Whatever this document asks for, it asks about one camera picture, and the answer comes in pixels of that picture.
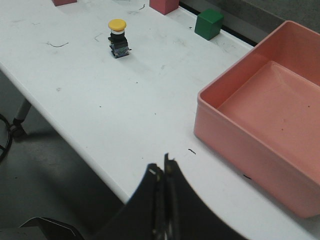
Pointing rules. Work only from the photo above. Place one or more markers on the green cube block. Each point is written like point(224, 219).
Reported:
point(208, 24)

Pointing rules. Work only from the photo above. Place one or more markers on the grey table leg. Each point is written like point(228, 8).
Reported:
point(16, 128)

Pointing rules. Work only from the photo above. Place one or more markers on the grey box on floor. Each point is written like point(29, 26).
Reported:
point(41, 228)

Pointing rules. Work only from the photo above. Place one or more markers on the yellow push button switch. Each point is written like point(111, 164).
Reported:
point(117, 41)

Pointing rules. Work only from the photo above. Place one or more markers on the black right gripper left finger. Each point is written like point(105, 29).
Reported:
point(142, 217)

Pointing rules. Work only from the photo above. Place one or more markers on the pink plastic bin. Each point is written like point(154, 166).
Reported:
point(263, 116)

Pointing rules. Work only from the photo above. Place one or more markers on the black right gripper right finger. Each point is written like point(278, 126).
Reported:
point(187, 216)

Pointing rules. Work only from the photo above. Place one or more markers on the pink cube block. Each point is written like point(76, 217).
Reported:
point(164, 6)

